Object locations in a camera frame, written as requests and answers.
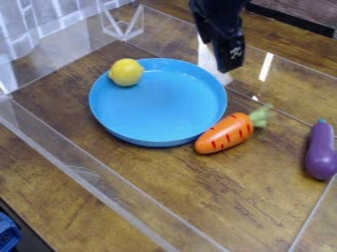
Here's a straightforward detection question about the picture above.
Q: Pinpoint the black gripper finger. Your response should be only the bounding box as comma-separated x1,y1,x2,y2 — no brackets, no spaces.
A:
193,13,211,43
211,32,245,73

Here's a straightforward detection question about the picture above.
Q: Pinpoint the orange toy carrot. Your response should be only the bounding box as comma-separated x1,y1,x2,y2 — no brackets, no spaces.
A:
195,104,273,155

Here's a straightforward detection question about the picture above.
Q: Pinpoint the blue object at corner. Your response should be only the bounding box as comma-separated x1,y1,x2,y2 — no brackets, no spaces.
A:
0,212,21,252

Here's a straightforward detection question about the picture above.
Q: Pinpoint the purple toy eggplant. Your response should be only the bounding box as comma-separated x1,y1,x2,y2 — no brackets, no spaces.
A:
305,119,337,180

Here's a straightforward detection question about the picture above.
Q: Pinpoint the yellow toy lemon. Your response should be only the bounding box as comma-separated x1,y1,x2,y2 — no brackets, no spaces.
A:
108,58,143,87

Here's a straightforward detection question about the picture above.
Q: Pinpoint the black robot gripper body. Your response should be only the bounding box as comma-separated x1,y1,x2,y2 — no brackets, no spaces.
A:
189,0,251,40

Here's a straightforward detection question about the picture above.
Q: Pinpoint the black bar in background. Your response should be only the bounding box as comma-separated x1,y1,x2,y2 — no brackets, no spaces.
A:
245,2,337,39

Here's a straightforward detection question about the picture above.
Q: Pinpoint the clear acrylic enclosure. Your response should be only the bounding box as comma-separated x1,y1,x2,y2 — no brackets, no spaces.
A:
0,0,337,252

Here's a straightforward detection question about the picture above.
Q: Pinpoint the blue round plate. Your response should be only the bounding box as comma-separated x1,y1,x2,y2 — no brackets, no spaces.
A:
88,58,227,148

